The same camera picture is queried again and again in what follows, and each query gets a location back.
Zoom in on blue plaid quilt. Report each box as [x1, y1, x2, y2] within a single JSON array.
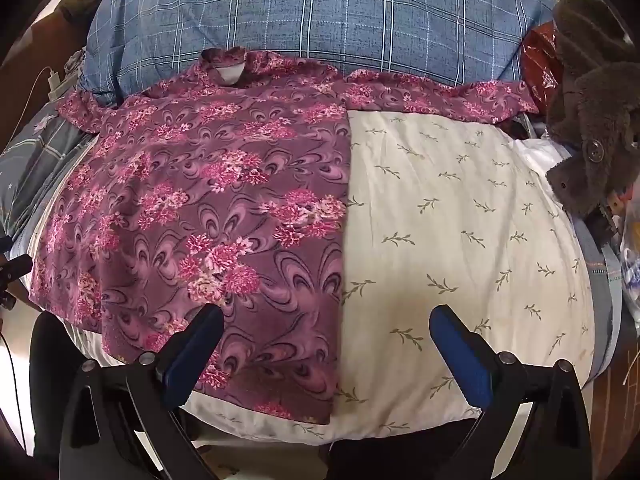
[[80, 0, 558, 108]]

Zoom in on grey mattress edge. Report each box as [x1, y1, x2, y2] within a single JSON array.
[[570, 215, 623, 381]]

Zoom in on person's black pants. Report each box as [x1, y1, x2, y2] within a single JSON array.
[[29, 310, 481, 480]]

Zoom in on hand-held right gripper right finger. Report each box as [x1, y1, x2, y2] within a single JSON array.
[[429, 304, 593, 480]]

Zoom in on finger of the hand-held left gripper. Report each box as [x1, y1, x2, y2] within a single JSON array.
[[0, 254, 33, 286]]

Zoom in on brown plush toy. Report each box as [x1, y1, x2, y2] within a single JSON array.
[[545, 0, 640, 233]]

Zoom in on red patterned cloth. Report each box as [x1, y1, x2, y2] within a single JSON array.
[[520, 22, 563, 113]]

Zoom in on clear plastic bag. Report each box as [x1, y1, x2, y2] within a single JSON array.
[[617, 210, 640, 321]]

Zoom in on purple floral shirt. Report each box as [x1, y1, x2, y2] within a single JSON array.
[[29, 47, 538, 423]]

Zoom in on white charger cable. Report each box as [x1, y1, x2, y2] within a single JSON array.
[[20, 67, 53, 111]]

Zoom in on white leaf-print bed sheet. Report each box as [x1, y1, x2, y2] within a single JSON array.
[[65, 110, 596, 453]]

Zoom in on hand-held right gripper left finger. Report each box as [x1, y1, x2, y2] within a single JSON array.
[[59, 304, 226, 480]]

